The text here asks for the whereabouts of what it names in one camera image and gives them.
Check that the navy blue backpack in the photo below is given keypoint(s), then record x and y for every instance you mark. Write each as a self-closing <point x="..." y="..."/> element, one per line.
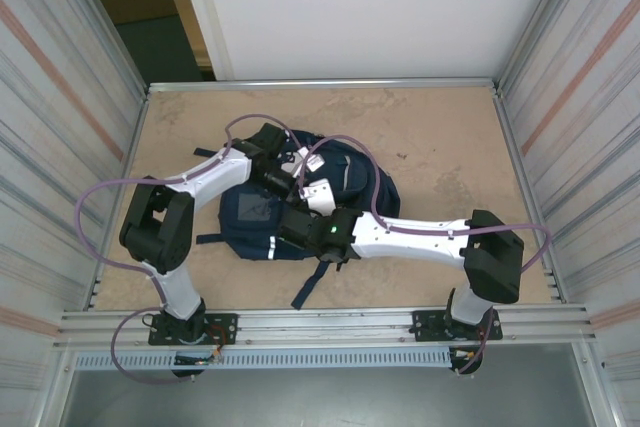
<point x="360" y="187"/>

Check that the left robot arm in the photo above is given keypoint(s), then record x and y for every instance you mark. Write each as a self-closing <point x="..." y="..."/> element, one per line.
<point x="155" y="227"/>

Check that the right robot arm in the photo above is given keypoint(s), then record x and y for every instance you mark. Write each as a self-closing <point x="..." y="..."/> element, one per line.
<point x="492" y="257"/>

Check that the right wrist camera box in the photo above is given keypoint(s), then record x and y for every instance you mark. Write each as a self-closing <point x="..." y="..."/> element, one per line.
<point x="320" y="197"/>

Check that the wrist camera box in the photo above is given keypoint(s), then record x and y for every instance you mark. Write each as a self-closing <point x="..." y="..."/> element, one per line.
<point x="311" y="163"/>
<point x="320" y="197"/>

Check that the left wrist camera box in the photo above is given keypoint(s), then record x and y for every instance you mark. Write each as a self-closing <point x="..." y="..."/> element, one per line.
<point x="311" y="163"/>

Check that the aluminium table end rail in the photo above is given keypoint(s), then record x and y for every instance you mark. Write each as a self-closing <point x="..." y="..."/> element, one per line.
<point x="300" y="83"/>

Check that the aluminium mounting rail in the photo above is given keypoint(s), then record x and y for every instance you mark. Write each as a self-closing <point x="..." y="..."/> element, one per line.
<point x="325" y="327"/>

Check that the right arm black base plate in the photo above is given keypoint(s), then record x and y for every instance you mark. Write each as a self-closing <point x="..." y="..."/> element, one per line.
<point x="425" y="327"/>

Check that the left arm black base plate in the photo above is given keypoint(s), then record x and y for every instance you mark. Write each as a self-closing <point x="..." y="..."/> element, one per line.
<point x="222" y="329"/>

